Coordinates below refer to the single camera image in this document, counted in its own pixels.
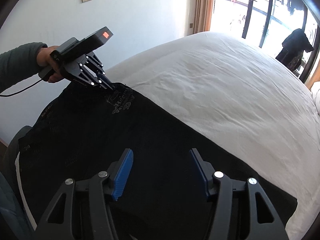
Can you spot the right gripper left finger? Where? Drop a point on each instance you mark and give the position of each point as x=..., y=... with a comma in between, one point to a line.
x=103, y=190

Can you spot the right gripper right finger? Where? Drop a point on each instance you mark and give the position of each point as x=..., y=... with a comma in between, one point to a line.
x=213, y=182

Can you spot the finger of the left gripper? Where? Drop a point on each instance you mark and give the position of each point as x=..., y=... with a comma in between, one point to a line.
x=98, y=67
x=78, y=72

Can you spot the black denim pants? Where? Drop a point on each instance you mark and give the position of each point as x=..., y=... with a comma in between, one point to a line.
x=85, y=129

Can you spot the left forearm grey sleeve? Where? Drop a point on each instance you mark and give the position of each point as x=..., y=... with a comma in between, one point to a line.
x=19, y=64

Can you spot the person's left hand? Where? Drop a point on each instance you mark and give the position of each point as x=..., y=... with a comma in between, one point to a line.
x=44, y=59

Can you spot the white bed sheet mattress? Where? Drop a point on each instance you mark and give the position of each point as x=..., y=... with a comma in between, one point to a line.
x=243, y=100

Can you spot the beige curtain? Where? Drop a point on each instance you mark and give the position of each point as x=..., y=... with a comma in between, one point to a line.
x=203, y=15

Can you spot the dark jacket on chair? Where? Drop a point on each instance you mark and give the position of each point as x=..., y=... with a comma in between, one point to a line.
x=293, y=48

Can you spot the black window frame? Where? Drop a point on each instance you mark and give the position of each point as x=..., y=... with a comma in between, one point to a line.
x=263, y=23

